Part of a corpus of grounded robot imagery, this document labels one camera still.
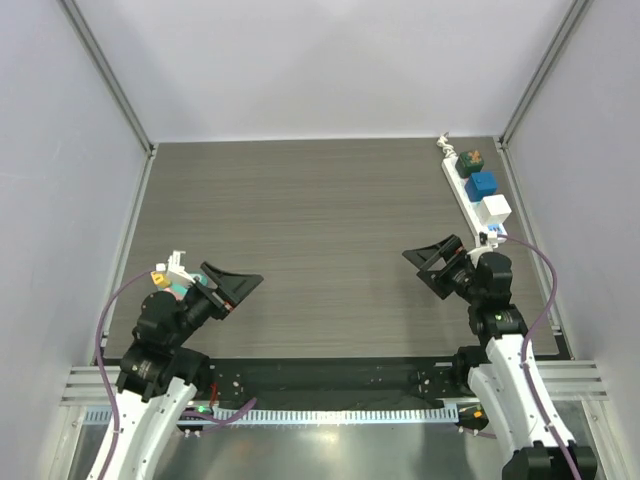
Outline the teal triangular socket adapter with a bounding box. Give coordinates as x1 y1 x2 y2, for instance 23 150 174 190
164 273 207 300

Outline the blue cube plug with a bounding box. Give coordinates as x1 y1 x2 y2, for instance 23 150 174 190
465 171 498 202

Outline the white power strip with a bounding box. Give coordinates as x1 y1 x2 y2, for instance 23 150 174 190
442 157 507 245

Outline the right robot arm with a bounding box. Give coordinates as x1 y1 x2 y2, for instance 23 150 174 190
403 234 598 479

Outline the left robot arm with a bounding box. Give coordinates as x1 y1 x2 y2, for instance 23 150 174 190
88 251 264 479

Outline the white slotted cable duct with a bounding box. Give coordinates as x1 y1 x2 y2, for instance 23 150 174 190
83 404 459 427

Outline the pink cube plug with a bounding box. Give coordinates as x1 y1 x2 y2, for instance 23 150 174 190
165 289 182 301

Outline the yellow cube plug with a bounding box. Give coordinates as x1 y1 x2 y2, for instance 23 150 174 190
150 271 171 290

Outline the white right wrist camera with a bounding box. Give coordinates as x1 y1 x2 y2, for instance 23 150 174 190
468 231 508 260

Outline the left aluminium frame post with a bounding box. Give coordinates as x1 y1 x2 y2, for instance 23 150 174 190
58 0 155 157

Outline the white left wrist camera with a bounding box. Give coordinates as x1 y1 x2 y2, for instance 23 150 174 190
155 250 189 277

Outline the dark green cube plug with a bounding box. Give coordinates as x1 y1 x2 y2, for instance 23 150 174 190
455 150 484 179

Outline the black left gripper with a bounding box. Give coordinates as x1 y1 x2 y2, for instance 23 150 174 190
166 261 261 348

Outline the right aluminium frame post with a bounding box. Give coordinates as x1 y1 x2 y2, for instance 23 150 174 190
497 0 593 149

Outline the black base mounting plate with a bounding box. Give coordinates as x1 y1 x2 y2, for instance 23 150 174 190
195 347 487 411

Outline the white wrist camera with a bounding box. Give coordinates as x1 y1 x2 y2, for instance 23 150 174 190
468 231 508 260
155 250 189 277

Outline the white cube plug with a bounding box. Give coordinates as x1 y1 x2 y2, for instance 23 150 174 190
477 194 512 226

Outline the aluminium frame post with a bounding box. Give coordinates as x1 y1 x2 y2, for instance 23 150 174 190
58 0 155 157
497 0 593 149

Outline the white coiled power cord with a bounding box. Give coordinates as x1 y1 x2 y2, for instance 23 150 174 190
435 130 458 160

